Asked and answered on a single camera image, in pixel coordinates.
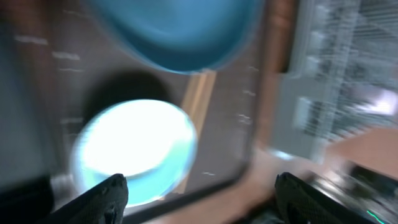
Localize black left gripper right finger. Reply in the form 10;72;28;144
275;172;373;224

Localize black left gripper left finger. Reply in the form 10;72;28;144
38;174;129;224

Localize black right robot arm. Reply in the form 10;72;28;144
310;162;397;224

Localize grey dishwasher rack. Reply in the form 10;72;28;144
269;0;397;162

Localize light blue bowl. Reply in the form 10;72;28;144
70;100;198;207

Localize black plastic bin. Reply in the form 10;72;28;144
1;176;54;224

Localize dark brown serving tray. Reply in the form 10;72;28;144
1;1;262;223

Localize left wooden chopstick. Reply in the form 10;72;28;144
181;73;207;123

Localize wooden chopstick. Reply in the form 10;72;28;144
161;70;218;200
181;73;207;123

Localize right wooden chopstick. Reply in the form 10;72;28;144
161;70;218;200

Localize dark blue plate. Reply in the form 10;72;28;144
81;0;265;74

